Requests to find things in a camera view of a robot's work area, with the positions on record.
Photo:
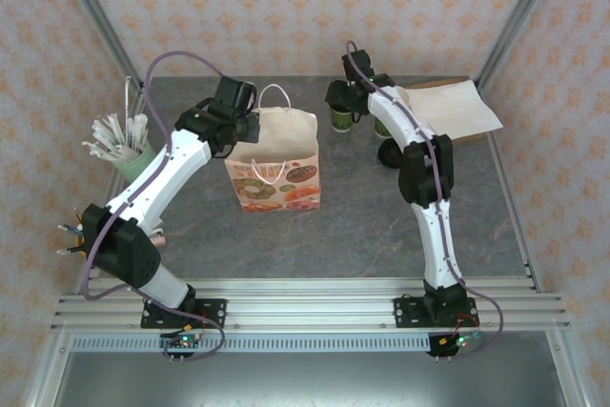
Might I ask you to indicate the aluminium table side rail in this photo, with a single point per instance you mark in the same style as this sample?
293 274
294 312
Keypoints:
530 259

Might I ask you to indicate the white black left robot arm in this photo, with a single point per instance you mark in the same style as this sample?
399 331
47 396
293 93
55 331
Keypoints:
157 173

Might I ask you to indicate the pale green straw cup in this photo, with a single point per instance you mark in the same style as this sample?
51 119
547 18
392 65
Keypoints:
131 168

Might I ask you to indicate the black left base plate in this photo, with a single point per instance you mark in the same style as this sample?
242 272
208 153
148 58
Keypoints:
217 307

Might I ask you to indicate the stack of black cup lids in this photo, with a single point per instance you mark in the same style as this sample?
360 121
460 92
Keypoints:
388 156

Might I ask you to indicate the yellow pencil cup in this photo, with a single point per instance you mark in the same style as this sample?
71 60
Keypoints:
82 238

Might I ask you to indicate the small pink white object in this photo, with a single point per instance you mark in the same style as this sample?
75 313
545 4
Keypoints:
158 238

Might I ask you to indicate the grey metal panel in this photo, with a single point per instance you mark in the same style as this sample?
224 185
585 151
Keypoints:
310 383

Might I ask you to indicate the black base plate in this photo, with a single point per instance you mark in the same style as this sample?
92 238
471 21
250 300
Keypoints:
402 314
217 307

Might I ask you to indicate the white napkin stack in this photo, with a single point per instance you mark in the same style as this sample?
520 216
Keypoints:
457 107

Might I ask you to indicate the green coffee cup black lid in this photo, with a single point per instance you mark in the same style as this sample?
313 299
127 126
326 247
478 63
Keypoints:
340 121

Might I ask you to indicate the grey white pencil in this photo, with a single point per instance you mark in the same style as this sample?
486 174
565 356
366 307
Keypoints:
69 250

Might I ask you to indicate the wide paper wrapped straw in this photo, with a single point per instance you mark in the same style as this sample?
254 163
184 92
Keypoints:
141 130

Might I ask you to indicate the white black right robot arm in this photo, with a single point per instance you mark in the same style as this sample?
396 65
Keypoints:
436 235

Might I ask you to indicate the dark blue pencil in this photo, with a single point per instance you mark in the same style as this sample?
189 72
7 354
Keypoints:
69 229

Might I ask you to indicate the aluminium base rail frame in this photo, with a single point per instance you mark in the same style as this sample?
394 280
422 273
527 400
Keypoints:
310 307

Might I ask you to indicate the donut print paper bag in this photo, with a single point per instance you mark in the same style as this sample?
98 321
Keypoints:
276 149

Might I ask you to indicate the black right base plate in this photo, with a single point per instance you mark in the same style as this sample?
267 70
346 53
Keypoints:
402 314

